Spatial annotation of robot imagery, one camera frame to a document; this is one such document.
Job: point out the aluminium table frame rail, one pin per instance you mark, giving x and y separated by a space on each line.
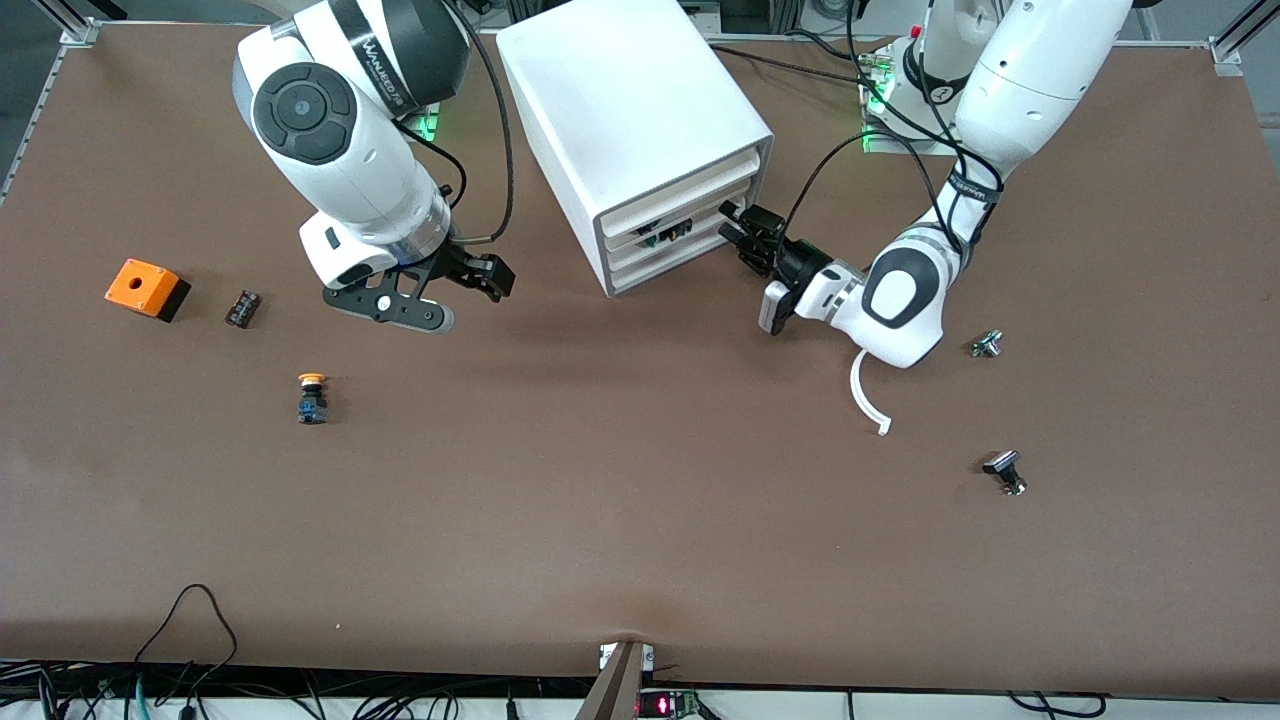
1225 55
78 32

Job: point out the black green electronic part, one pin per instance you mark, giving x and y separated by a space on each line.
665 235

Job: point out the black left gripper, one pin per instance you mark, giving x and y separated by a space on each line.
797 261

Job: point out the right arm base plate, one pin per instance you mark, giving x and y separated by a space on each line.
436 128

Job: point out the orange button box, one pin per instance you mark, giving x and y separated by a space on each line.
140 283

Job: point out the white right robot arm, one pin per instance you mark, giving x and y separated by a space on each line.
350 170

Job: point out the white curved plastic arc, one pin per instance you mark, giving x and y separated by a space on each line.
858 395

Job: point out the white mounting bracket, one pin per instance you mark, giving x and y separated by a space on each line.
606 655

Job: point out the small black terminal block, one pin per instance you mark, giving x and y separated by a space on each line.
243 309

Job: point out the red LED display board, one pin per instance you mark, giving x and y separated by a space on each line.
665 705

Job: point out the small silver green knob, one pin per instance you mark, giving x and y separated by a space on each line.
986 344

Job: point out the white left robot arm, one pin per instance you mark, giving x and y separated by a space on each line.
1030 90

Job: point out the yellow push button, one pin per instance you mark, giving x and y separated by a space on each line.
312 398

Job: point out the brown camera mount post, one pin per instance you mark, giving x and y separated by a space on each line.
615 690

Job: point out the black selector switch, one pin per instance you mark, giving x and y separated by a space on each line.
1003 468

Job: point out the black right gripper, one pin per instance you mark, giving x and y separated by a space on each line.
462 266

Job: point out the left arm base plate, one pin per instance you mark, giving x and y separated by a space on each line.
890 146

